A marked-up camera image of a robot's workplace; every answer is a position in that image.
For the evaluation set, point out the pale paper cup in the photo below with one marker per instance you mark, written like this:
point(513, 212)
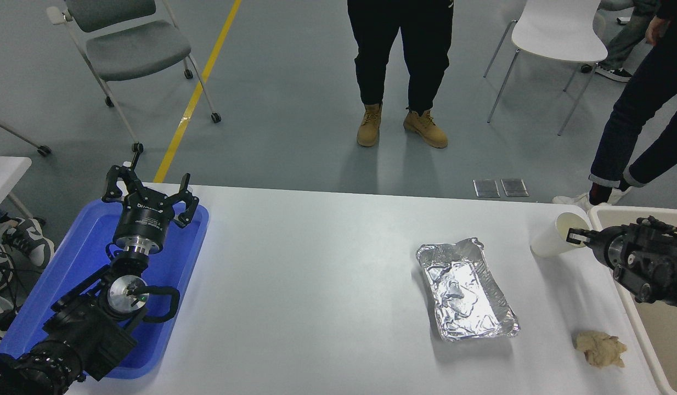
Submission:
point(549, 238)

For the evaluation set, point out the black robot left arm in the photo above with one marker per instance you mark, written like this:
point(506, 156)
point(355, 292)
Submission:
point(86, 329)

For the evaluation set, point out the person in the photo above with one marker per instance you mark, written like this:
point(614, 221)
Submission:
point(31, 241)
point(640, 109)
point(399, 44)
point(626, 38)

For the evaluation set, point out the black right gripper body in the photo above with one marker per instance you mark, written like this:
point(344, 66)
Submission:
point(604, 244)

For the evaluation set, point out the small white table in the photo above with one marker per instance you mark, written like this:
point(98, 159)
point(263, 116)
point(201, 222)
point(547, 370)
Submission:
point(4, 175)

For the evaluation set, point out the metal floor plate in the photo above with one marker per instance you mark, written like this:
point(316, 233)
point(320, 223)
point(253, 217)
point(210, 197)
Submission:
point(486, 188)
point(514, 187)

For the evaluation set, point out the crumpled foil tray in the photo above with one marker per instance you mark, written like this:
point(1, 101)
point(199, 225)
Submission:
point(464, 291)

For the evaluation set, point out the crumpled tan paper ball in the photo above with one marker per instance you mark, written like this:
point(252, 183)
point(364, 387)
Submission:
point(599, 348)

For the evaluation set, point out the white chair with metal legs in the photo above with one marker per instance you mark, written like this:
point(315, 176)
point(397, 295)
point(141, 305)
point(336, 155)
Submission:
point(558, 33)

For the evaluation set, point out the blue plastic tray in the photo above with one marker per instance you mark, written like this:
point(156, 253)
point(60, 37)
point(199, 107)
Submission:
point(80, 252)

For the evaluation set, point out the grey wheeled chair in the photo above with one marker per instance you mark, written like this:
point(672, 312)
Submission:
point(135, 49)

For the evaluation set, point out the chair leg with caster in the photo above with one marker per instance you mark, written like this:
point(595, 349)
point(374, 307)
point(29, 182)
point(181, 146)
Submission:
point(20, 137)

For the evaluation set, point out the large pale bin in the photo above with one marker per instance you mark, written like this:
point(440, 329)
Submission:
point(667, 340)

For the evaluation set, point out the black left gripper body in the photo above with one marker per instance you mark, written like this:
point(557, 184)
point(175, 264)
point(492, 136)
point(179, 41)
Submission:
point(144, 222)

